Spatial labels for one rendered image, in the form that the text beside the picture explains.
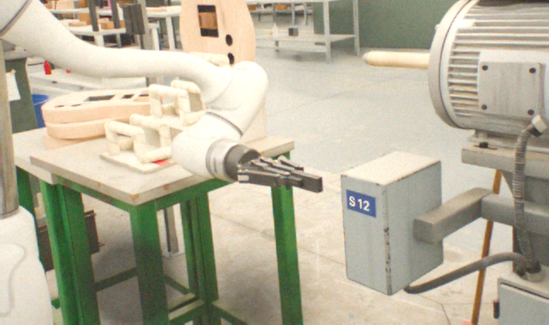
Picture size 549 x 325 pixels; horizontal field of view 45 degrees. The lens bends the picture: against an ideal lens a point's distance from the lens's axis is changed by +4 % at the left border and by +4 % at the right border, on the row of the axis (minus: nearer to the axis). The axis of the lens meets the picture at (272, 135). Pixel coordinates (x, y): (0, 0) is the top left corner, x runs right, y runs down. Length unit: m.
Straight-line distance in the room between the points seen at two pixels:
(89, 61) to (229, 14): 0.73
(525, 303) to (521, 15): 0.47
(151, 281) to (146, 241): 0.12
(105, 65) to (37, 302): 0.47
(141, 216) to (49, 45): 0.59
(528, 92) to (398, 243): 0.32
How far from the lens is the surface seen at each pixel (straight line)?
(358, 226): 1.11
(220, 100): 1.42
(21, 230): 1.52
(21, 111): 3.56
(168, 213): 3.43
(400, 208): 1.08
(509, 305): 1.19
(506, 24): 1.18
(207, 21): 2.05
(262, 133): 2.05
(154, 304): 1.82
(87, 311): 2.33
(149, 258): 1.76
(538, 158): 1.17
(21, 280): 1.35
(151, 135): 2.05
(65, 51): 1.30
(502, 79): 1.13
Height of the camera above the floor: 1.48
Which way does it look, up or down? 15 degrees down
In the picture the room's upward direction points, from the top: 5 degrees counter-clockwise
